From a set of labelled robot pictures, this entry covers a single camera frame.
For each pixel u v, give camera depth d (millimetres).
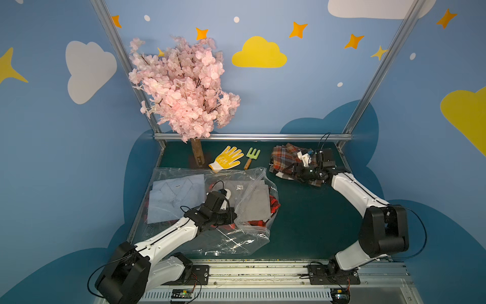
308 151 829
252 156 1153
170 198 933
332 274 675
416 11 699
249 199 912
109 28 733
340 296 728
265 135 1303
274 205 906
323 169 699
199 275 748
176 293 722
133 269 401
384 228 452
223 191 800
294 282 735
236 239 824
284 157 1074
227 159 1141
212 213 653
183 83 608
